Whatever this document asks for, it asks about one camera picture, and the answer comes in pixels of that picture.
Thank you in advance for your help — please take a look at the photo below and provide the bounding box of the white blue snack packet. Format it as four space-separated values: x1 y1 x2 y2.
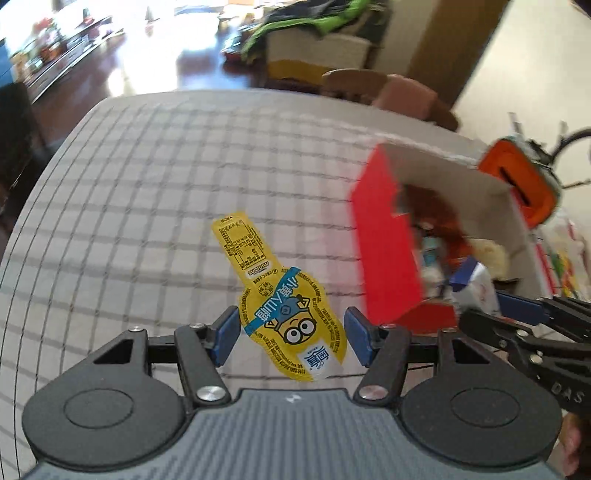
416 237 501 316

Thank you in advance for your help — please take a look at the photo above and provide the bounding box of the sofa with green jacket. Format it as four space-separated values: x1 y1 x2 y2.
222 1 394 91

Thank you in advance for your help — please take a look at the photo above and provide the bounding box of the yellow minion snack packet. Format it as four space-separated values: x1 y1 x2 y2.
212 212 348 382

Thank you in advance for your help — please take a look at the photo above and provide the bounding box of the dark chair with black cloth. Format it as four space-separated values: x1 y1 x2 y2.
1 82 50 208

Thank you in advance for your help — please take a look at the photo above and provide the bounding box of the low tv cabinet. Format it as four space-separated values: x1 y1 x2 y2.
10 16 122 103

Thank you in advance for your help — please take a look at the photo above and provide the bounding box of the red brown snack packet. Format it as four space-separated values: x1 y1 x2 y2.
398 184 472 272

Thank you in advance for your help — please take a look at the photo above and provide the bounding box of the pale yellow snack packet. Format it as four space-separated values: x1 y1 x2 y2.
468 238 510 280

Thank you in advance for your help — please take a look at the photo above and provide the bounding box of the wooden chair with pink cloth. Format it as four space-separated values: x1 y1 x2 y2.
321 69 460 132

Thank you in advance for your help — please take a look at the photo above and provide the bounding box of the orange green pen holder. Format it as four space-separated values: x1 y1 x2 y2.
478 134 562 229

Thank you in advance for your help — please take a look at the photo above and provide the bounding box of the colourful plastic bag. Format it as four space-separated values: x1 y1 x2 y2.
535 208 590 302

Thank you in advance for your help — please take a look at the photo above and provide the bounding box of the checkered tablecloth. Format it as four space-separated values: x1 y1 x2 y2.
0 89 555 480

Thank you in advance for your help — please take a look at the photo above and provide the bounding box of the red cardboard box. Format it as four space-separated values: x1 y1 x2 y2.
351 143 553 334

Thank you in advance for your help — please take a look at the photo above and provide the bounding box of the grey desk lamp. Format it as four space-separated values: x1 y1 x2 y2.
551 127 591 165

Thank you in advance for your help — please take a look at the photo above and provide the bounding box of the person right hand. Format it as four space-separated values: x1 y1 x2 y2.
559 413 590 478

